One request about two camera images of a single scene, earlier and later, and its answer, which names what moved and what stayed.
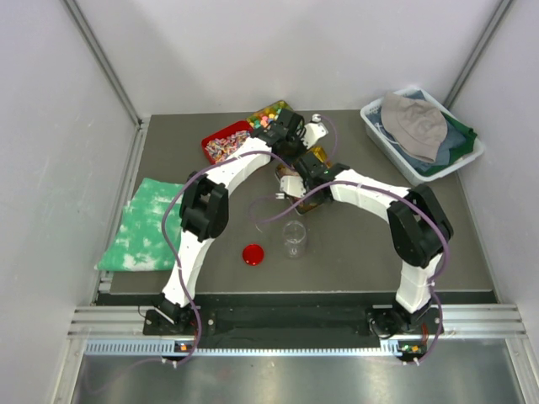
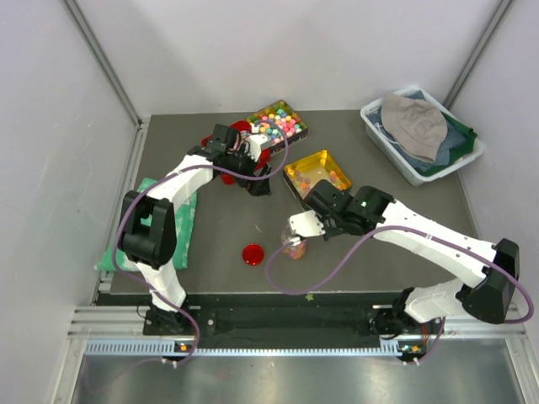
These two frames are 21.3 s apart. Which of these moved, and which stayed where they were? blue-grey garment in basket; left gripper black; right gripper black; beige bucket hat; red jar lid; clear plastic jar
Moved: right gripper black; left gripper black
Stayed: beige bucket hat; red jar lid; blue-grey garment in basket; clear plastic jar
